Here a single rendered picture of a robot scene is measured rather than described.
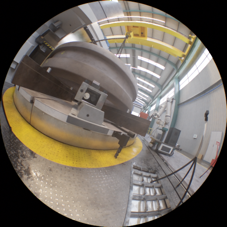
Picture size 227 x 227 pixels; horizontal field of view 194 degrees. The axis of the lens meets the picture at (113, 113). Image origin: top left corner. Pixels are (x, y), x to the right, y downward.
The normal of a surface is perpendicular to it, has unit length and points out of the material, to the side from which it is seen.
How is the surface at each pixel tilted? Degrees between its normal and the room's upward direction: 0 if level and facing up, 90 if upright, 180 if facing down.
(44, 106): 90
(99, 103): 90
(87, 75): 90
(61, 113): 90
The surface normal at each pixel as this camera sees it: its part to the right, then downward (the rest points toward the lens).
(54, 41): 0.89, 0.37
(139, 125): -0.51, -0.26
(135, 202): 0.38, -0.92
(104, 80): 0.53, 0.19
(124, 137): -0.69, -0.33
